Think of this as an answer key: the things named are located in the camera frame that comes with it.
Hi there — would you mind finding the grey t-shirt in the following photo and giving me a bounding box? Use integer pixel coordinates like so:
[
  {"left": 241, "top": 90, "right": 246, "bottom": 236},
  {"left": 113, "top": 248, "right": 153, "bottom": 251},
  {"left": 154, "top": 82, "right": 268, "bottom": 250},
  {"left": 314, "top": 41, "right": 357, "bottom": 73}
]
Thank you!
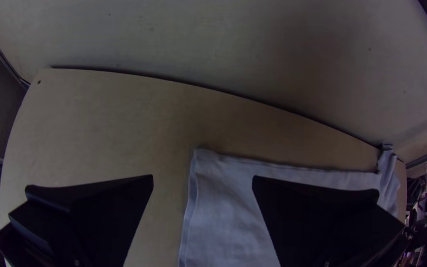
[{"left": 178, "top": 142, "right": 402, "bottom": 267}]

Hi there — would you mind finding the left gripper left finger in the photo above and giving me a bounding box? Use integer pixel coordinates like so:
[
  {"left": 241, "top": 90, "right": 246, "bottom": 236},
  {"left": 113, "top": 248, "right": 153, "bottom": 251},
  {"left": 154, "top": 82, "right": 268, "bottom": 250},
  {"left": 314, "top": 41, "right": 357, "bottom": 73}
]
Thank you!
[{"left": 0, "top": 174, "right": 154, "bottom": 267}]

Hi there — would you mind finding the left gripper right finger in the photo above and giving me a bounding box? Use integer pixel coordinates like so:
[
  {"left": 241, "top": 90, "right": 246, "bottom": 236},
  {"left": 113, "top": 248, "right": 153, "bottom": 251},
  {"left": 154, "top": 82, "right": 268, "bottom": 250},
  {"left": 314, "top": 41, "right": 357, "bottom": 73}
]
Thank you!
[{"left": 252, "top": 175, "right": 410, "bottom": 267}]

